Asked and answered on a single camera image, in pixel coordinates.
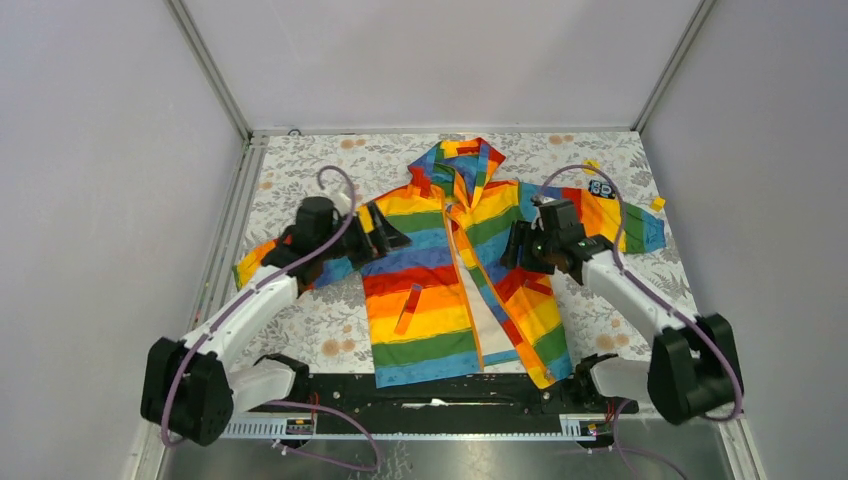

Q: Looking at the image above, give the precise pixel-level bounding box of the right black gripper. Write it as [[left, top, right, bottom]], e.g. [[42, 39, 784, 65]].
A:
[[497, 221, 558, 276]]

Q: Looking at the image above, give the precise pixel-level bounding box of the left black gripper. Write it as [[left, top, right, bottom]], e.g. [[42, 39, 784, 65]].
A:
[[318, 201, 411, 267]]

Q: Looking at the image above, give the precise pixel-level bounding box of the rainbow striped hooded jacket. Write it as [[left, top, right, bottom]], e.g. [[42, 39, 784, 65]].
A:
[[231, 137, 668, 391]]

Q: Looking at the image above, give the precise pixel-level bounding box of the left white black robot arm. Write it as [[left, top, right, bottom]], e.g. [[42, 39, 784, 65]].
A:
[[140, 196, 412, 447]]

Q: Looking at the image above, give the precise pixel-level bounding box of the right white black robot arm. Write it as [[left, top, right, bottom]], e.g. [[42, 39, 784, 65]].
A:
[[500, 199, 744, 425]]

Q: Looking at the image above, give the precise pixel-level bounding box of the small black printed card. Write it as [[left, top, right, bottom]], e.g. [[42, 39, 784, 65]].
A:
[[588, 180, 617, 200]]

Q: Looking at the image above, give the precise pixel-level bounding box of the yellow round token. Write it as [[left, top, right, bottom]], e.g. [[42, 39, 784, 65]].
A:
[[583, 159, 599, 175]]

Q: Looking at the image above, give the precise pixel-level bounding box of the floral patterned table mat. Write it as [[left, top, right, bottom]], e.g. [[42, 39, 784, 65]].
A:
[[223, 131, 705, 376]]

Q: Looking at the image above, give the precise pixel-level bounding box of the small yellow cube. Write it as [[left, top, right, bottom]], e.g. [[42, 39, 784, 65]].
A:
[[650, 196, 666, 212]]

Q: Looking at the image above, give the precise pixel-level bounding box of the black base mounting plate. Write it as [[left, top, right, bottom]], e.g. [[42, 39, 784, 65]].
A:
[[252, 373, 639, 431]]

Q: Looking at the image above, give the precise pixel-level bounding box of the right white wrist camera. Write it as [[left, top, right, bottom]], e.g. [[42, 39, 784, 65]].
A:
[[532, 195, 554, 216]]

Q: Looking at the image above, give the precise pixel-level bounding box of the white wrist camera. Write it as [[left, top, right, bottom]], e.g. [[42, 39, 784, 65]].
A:
[[532, 195, 554, 216], [329, 191, 352, 215]]

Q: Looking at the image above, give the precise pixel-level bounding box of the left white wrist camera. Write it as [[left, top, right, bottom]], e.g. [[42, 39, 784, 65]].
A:
[[329, 191, 352, 215]]

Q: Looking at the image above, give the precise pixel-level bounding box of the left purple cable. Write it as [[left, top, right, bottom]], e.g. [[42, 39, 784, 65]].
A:
[[160, 164, 386, 474]]

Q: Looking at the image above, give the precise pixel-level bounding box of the perforated aluminium rail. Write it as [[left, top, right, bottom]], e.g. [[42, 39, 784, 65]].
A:
[[221, 407, 611, 441]]

